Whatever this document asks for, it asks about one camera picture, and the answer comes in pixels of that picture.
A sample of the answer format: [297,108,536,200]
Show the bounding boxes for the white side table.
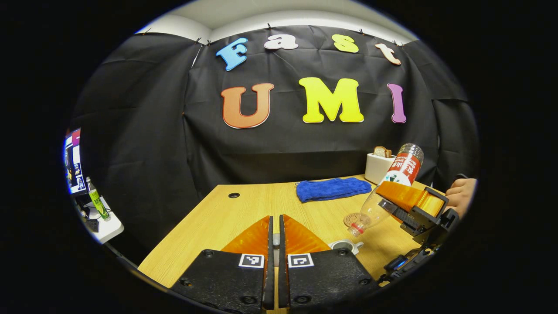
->
[72,194,125,245]

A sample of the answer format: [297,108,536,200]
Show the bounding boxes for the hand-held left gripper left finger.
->
[170,215,275,314]

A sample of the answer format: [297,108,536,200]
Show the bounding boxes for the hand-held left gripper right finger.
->
[278,214,379,310]

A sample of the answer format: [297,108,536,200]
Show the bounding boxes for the blue towel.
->
[296,177,372,203]

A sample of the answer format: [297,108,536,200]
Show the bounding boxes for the white teacup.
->
[329,239,364,256]

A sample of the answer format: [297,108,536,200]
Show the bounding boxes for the clear plastic water bottle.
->
[347,143,424,238]

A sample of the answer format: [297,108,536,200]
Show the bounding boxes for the computer monitor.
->
[65,128,87,195]

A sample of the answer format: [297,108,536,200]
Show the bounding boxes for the green bottle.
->
[86,177,110,221]

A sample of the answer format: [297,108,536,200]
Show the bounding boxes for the white toaster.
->
[364,153,397,185]

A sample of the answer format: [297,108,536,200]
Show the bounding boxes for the round wooden coaster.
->
[344,212,371,228]

